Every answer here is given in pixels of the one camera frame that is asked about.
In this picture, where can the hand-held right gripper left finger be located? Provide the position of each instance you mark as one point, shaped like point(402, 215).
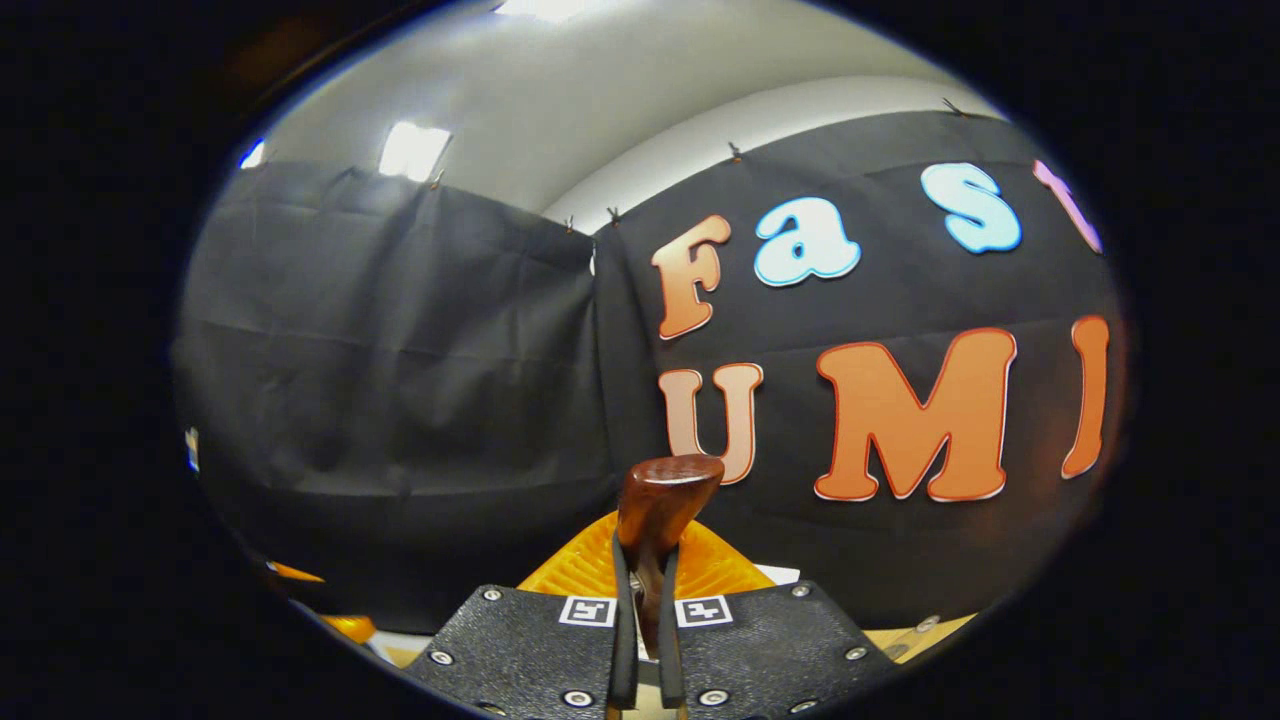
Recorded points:
point(622, 650)

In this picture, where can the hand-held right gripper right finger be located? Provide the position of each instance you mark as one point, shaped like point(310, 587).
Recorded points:
point(670, 650)

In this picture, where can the brown wooden spoon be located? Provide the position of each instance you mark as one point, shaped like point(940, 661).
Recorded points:
point(660, 500)

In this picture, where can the black backdrop cloth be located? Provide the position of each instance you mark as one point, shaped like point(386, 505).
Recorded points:
point(400, 400)

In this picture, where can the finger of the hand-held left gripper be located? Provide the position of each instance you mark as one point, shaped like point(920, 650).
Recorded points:
point(350, 628)
point(295, 572)

